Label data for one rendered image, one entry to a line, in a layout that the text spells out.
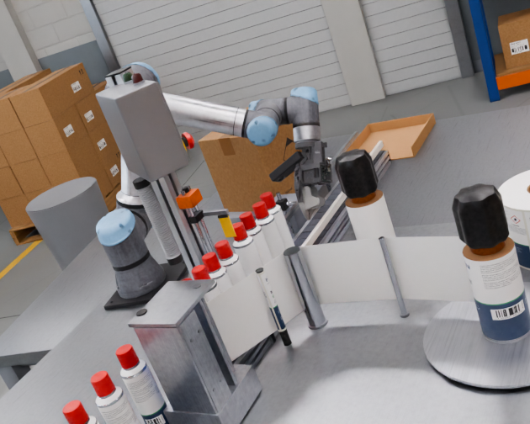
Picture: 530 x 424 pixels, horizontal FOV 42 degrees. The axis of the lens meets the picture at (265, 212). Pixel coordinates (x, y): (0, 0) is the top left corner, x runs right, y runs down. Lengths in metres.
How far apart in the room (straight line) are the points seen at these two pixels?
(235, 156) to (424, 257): 1.00
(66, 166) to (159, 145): 4.08
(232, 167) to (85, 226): 2.13
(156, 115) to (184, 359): 0.51
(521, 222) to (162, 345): 0.74
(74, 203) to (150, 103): 2.82
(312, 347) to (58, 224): 2.97
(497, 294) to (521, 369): 0.13
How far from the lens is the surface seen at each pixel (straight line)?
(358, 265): 1.44
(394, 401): 1.27
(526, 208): 1.46
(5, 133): 5.66
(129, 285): 2.07
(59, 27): 7.08
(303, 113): 1.91
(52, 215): 4.25
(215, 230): 2.32
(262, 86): 6.37
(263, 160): 2.18
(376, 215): 1.55
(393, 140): 2.58
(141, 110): 1.44
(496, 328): 1.30
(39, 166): 5.63
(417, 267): 1.40
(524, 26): 5.28
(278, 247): 1.72
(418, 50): 6.05
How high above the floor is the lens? 1.69
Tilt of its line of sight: 22 degrees down
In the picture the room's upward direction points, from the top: 20 degrees counter-clockwise
